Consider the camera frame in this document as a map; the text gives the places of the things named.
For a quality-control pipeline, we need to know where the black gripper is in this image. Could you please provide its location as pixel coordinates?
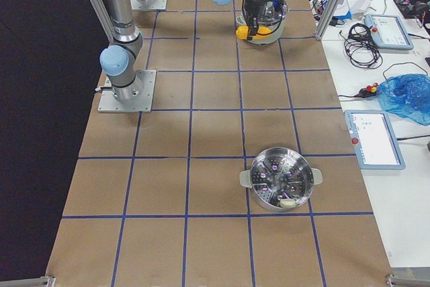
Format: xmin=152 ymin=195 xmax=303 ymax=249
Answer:
xmin=243 ymin=0 xmax=283 ymax=40

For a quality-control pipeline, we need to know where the yellow toy corn cob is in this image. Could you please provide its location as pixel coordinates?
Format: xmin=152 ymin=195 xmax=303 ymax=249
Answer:
xmin=236 ymin=25 xmax=273 ymax=40

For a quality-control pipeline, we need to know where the glass pot lid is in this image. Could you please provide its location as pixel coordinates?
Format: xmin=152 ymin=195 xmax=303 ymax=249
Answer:
xmin=257 ymin=1 xmax=290 ymax=28

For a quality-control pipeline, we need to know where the white paper box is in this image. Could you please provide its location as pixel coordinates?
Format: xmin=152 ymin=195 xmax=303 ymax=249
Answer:
xmin=347 ymin=0 xmax=372 ymax=15

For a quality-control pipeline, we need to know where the emergency stop button box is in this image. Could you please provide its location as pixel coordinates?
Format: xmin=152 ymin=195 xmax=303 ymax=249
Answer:
xmin=356 ymin=83 xmax=378 ymax=98

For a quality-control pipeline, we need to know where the far teach pendant tablet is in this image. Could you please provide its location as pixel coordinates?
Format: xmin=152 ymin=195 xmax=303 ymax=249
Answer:
xmin=364 ymin=14 xmax=414 ymax=50

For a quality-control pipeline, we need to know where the teach pendant tablet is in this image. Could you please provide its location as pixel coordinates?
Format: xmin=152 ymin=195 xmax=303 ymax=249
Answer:
xmin=364 ymin=14 xmax=414 ymax=50
xmin=344 ymin=110 xmax=406 ymax=170

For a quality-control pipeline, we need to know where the stainless steel steamer basket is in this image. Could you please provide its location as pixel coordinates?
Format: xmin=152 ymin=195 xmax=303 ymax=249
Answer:
xmin=239 ymin=147 xmax=323 ymax=212

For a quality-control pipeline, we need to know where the blue plastic bag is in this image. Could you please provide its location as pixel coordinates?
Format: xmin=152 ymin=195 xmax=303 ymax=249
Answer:
xmin=377 ymin=74 xmax=429 ymax=126

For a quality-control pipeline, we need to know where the near teach pendant tablet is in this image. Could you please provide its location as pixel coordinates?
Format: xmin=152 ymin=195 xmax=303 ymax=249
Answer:
xmin=344 ymin=110 xmax=406 ymax=170

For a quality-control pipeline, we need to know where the brown paper table mat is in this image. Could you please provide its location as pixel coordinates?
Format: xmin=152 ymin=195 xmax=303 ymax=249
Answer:
xmin=46 ymin=0 xmax=390 ymax=286

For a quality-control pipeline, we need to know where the coiled black cable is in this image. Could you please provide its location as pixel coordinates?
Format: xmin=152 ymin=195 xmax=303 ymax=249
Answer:
xmin=339 ymin=23 xmax=383 ymax=68

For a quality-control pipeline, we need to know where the aluminium frame post left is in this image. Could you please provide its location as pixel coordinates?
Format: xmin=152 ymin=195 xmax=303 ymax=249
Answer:
xmin=90 ymin=0 xmax=114 ymax=45

